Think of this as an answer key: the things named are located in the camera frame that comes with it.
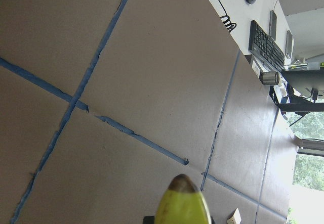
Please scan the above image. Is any black box with label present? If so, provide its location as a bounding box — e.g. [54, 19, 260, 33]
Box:
[250, 55, 271, 78]

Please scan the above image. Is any metal cup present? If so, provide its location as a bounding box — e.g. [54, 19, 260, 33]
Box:
[260, 71, 279, 86]

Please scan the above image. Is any black keyboard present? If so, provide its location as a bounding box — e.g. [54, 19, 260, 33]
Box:
[249, 20, 285, 73]

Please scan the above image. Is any paper tag label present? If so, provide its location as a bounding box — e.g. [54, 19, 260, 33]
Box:
[227, 208, 241, 224]

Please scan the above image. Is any black monitor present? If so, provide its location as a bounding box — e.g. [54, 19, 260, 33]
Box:
[276, 70, 323, 114]

